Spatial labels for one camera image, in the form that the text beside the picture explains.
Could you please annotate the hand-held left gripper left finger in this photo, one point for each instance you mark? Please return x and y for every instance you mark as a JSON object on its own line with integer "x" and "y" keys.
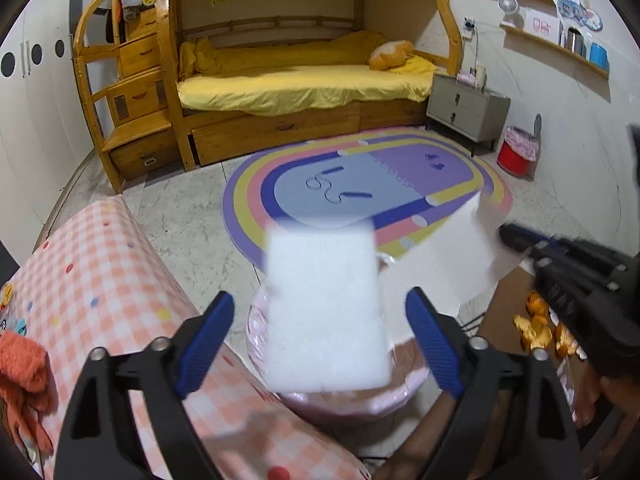
{"x": 207, "y": 340}

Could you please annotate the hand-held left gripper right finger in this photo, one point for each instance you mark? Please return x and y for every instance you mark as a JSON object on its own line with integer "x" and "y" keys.
{"x": 432, "y": 340}

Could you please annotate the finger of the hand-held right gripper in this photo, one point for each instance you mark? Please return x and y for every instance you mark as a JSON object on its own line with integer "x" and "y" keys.
{"x": 525, "y": 240}

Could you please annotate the thin white paper sheet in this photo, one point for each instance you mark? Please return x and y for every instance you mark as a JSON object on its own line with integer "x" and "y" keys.
{"x": 450, "y": 260}

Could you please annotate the pink trash bin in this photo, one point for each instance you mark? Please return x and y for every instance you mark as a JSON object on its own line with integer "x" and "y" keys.
{"x": 350, "y": 402}

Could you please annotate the thick white tissue pad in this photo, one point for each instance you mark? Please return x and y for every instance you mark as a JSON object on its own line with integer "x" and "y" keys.
{"x": 327, "y": 310}

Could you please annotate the red trash bin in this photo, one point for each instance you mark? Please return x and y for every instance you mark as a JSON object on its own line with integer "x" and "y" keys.
{"x": 515, "y": 157}

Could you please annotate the small orange peel piece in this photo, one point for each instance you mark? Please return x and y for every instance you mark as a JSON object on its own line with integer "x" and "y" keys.
{"x": 537, "y": 305}
{"x": 532, "y": 332}
{"x": 567, "y": 342}

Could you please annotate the brown cardboard sheet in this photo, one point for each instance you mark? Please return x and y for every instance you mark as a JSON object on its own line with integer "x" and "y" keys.
{"x": 505, "y": 305}

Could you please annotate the pink checkered tablecloth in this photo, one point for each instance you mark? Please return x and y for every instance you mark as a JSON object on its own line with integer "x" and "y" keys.
{"x": 115, "y": 260}

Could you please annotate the grey nightstand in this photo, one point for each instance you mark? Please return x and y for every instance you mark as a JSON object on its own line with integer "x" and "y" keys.
{"x": 465, "y": 110}

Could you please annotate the white cup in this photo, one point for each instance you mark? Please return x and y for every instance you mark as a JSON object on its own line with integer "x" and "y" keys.
{"x": 481, "y": 76}

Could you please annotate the fuzzy orange glove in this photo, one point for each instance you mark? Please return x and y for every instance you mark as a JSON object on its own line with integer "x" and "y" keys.
{"x": 22, "y": 370}

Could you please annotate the oval rainbow rug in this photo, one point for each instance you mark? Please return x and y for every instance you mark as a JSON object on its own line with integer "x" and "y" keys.
{"x": 320, "y": 185}

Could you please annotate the blue canister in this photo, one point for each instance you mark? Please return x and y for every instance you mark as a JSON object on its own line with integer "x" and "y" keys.
{"x": 598, "y": 57}

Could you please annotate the silver metal cups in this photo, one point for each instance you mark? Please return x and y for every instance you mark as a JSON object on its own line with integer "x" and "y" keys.
{"x": 575, "y": 42}

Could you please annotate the white box with pink print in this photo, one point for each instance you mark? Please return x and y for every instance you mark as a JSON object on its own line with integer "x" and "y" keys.
{"x": 541, "y": 22}

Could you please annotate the wooden bunk bed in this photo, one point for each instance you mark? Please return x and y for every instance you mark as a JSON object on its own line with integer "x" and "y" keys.
{"x": 280, "y": 130}

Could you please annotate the orange plush toy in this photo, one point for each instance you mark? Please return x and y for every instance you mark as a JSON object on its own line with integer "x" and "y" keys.
{"x": 390, "y": 55}

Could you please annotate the small white fan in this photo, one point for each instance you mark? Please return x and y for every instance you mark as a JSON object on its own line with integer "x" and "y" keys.
{"x": 509, "y": 7}

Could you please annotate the wooden stair drawers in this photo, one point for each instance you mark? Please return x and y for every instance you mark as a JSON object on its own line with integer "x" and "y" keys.
{"x": 140, "y": 95}

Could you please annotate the yellow bedding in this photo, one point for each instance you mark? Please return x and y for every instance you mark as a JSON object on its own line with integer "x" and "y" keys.
{"x": 300, "y": 85}

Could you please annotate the white wardrobe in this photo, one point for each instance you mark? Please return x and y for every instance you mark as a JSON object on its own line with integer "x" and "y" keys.
{"x": 40, "y": 110}

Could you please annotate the long wooden wall shelf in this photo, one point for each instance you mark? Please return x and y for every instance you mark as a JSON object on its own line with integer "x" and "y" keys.
{"x": 550, "y": 45}

